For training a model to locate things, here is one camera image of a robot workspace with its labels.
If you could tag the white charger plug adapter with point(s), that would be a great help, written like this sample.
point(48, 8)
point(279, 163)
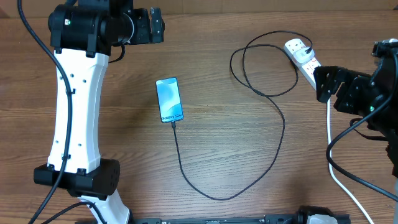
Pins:
point(303, 55)

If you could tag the white power extension strip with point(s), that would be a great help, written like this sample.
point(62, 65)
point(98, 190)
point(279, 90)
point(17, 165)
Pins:
point(306, 69)

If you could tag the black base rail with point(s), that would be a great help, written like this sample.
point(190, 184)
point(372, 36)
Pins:
point(267, 219)

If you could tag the Samsung Galaxy smartphone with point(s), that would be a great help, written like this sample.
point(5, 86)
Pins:
point(170, 104)

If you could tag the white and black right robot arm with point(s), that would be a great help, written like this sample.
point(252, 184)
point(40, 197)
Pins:
point(385, 121)

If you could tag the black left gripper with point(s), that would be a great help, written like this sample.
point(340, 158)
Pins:
point(145, 35)

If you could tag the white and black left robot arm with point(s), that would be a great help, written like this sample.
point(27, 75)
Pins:
point(82, 36)

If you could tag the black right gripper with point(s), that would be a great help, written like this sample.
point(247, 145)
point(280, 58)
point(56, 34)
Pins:
point(349, 86)

